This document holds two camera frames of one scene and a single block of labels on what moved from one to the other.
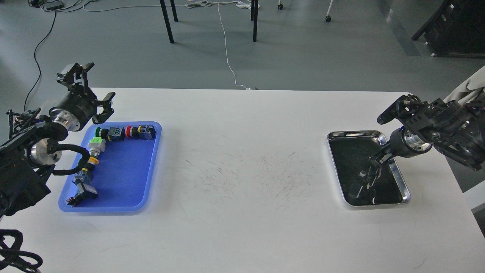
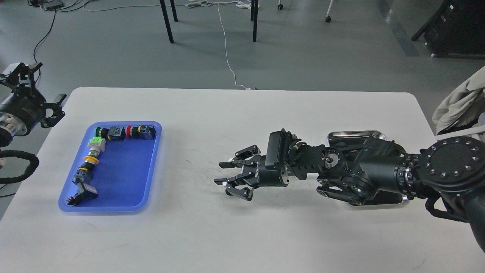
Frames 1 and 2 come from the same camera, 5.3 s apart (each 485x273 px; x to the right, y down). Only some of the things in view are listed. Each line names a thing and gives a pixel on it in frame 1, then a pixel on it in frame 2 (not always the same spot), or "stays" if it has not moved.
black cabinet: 457,27 stays
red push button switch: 144,132 stays
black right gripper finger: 382,162 -> 244,193
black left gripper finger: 107,104 -> 58,113
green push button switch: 114,134 stays
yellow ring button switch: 81,175 stays
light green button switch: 96,145 stays
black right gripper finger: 375,159 -> 240,157
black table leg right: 254,16 stays
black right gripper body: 404,143 -> 263,176
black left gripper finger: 77,74 -> 12,80
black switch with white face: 86,193 stays
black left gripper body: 77,110 -> 26,108
